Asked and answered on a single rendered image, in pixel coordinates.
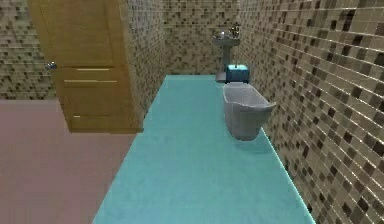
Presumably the dark soap dispenser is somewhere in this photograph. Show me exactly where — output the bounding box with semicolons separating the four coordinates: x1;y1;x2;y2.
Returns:
229;23;242;39

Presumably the teal square bin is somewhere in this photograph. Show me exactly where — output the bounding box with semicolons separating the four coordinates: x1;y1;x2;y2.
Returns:
225;64;250;84

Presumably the brown wooden room door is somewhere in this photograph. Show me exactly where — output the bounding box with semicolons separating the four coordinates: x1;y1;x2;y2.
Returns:
27;0;144;135

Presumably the grey wall-hung toilet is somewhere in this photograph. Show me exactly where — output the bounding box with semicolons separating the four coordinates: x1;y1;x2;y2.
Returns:
222;82;277;142

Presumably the grey pedestal sink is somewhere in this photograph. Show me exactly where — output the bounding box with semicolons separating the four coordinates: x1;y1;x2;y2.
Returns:
211;34;242;83

